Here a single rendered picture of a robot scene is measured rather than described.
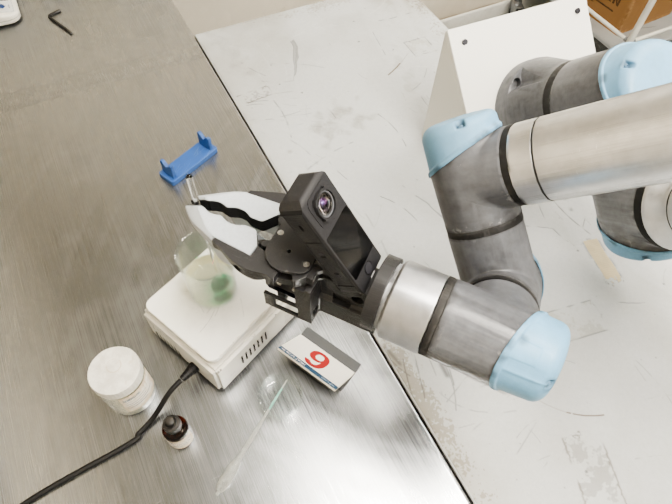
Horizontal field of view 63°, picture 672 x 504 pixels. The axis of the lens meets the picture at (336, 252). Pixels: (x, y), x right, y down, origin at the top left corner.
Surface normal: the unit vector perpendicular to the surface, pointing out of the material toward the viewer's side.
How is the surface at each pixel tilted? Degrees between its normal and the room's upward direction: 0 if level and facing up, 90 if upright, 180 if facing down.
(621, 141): 57
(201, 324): 0
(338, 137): 0
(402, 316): 44
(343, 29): 0
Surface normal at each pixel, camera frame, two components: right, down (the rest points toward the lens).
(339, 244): 0.78, 0.00
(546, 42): 0.31, 0.12
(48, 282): 0.04, -0.55
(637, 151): -0.55, 0.45
